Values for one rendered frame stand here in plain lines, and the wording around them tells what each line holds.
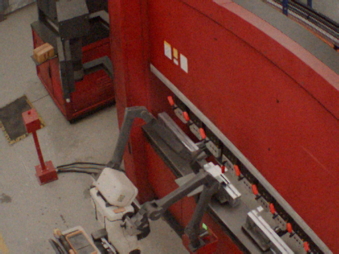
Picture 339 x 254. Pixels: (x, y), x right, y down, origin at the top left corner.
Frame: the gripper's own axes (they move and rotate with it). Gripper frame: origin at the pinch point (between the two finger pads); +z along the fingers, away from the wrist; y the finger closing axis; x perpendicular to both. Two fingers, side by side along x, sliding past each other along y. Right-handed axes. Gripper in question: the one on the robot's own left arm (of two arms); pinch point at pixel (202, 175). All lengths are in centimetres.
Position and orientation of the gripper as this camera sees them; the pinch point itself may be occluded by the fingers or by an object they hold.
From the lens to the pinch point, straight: 327.4
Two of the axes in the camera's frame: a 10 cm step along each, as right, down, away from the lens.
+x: -7.6, 6.4, -0.2
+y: -4.7, -5.4, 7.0
